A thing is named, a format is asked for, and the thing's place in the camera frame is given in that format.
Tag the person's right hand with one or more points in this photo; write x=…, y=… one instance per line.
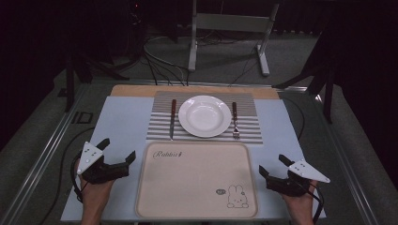
x=298, y=204

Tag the grey striped placemat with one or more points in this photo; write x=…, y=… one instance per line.
x=161, y=125

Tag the person's left hand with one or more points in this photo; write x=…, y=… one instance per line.
x=95, y=195

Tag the grey metal stand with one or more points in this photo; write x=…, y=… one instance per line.
x=230, y=22

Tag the black tripod stand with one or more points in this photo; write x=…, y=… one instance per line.
x=327, y=93
x=70, y=78

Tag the metal floor rail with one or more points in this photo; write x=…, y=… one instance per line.
x=347, y=165
x=40, y=156
x=200, y=83

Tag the pale blue table sheet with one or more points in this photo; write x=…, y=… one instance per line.
x=125, y=125

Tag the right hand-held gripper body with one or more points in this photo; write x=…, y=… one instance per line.
x=305, y=172

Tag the beige tray with rabbit print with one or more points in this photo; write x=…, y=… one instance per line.
x=191, y=184

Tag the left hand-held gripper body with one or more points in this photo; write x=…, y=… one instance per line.
x=89, y=156

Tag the white round plate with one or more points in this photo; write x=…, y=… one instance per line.
x=205, y=116

